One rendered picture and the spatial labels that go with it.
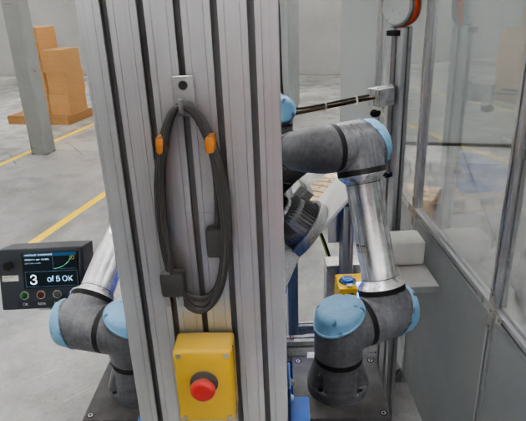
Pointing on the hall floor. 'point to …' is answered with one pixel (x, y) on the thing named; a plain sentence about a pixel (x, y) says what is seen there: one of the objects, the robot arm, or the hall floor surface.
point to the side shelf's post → (390, 372)
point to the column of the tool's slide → (391, 195)
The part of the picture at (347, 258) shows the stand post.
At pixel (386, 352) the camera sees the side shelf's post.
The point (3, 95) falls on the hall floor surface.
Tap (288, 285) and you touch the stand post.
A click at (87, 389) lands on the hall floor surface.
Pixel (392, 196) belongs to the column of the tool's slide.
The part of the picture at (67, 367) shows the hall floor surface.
